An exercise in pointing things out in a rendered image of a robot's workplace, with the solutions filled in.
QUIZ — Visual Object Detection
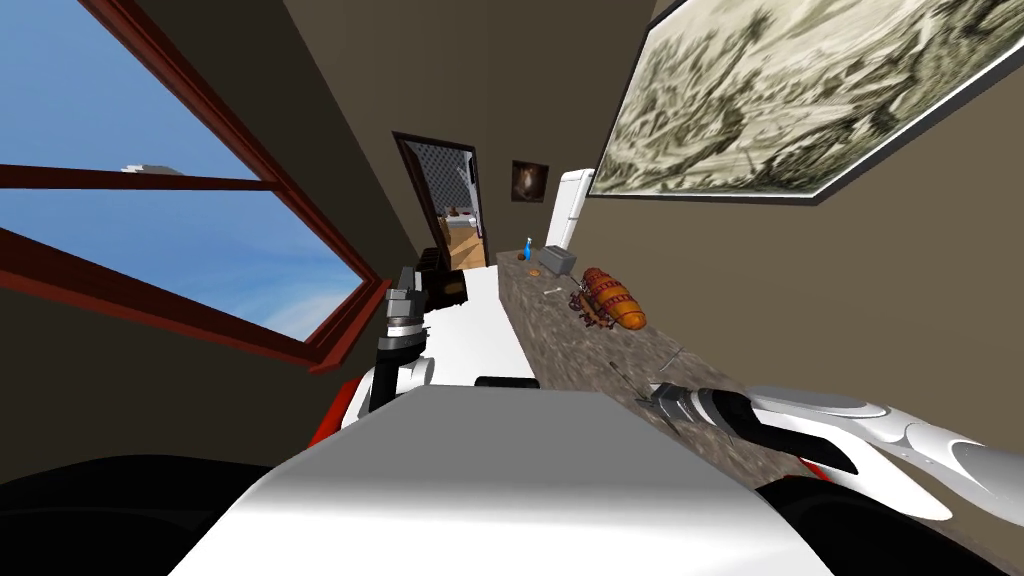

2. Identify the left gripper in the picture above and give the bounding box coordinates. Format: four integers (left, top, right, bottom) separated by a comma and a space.
385, 266, 430, 323

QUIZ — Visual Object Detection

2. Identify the red-brown framed window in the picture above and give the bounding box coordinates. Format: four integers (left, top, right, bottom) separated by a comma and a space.
0, 0, 395, 376

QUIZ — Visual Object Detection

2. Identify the grey toaster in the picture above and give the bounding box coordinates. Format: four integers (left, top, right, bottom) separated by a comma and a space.
536, 245, 580, 280

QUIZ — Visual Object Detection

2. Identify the large framed landscape picture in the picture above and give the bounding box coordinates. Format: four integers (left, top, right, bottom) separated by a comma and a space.
587, 0, 1024, 208

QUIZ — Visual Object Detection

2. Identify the orange brown barrel shape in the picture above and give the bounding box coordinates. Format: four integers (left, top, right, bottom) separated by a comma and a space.
568, 267, 648, 333

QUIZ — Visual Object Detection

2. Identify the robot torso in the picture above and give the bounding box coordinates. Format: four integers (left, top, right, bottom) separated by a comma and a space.
167, 374, 835, 576

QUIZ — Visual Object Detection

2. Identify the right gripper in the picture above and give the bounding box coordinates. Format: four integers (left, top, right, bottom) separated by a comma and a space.
635, 382, 707, 426

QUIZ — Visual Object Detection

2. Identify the dark brown furniture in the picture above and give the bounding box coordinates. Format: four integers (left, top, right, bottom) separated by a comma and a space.
417, 247, 470, 314

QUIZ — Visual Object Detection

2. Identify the small dark framed picture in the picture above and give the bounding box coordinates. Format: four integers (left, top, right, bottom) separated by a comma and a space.
510, 159, 551, 205

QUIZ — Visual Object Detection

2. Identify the white fridge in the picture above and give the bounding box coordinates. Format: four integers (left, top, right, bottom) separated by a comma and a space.
544, 167, 597, 253

